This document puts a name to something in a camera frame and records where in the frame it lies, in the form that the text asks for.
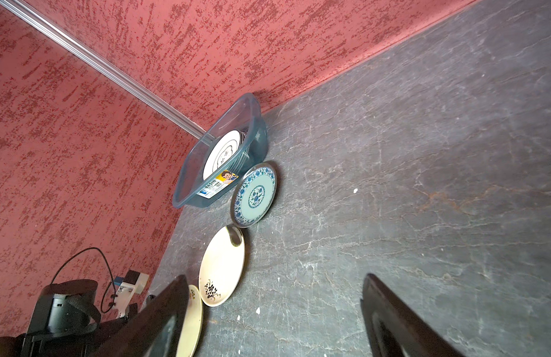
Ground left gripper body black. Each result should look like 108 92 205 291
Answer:
0 279 139 356

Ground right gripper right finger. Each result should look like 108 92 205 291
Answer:
360 274 463 356

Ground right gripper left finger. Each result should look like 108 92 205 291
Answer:
93 275 189 356

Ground cream plate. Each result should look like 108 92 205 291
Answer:
176 285 204 357
198 225 246 307

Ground white plate flower outline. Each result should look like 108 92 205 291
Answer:
203 129 246 179

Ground blue translucent plastic bin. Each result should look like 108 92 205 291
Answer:
172 93 268 209

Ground small teal patterned plate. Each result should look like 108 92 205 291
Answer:
230 162 278 228

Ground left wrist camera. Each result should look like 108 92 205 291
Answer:
112 269 149 318

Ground left aluminium corner post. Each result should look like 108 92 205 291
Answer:
0 0 212 142

